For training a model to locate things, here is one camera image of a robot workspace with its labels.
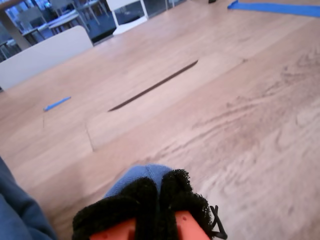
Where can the long blue tape strip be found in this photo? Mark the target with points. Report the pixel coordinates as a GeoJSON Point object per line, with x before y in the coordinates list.
{"type": "Point", "coordinates": [275, 7]}

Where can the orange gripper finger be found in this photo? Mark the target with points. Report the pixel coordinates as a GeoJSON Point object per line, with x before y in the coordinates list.
{"type": "Point", "coordinates": [182, 197]}
{"type": "Point", "coordinates": [117, 210]}

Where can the small blue tape piece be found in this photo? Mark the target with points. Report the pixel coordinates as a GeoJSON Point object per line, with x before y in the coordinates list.
{"type": "Point", "coordinates": [56, 103]}

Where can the white chair back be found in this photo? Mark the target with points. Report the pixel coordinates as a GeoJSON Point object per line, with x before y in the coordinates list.
{"type": "Point", "coordinates": [45, 60]}

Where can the white background chair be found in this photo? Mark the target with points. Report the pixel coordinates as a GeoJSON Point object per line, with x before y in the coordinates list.
{"type": "Point", "coordinates": [125, 25]}

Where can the blue printed T-shirt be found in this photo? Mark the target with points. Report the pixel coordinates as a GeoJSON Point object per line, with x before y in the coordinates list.
{"type": "Point", "coordinates": [135, 177]}

